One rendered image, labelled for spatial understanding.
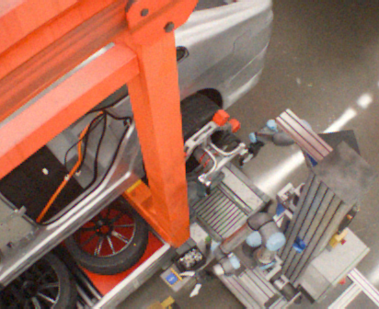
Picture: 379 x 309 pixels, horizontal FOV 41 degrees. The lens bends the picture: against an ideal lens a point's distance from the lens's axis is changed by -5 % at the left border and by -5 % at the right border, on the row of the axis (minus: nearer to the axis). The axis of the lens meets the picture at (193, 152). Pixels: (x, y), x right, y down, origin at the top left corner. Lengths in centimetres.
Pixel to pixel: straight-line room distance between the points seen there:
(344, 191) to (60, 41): 148
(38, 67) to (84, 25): 21
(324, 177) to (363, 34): 361
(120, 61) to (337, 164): 118
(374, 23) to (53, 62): 486
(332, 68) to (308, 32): 53
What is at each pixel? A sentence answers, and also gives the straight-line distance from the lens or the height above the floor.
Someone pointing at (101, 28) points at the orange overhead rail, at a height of 300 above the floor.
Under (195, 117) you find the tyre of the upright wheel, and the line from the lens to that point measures 364.
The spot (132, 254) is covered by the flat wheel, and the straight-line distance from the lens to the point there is 396.
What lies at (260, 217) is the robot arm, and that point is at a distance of 301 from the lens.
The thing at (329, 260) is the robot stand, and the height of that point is 123.
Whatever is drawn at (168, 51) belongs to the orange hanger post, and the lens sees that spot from 204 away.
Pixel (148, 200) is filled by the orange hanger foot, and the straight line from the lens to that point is 387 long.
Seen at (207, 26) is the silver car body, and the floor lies 175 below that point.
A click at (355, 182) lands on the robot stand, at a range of 255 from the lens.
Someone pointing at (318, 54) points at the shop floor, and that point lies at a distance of 563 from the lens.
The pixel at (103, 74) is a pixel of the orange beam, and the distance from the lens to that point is 193.
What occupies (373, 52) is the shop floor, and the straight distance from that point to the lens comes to 582.
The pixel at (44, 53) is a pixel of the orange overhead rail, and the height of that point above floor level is 300.
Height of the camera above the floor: 424
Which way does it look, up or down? 61 degrees down
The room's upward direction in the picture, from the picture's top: 3 degrees counter-clockwise
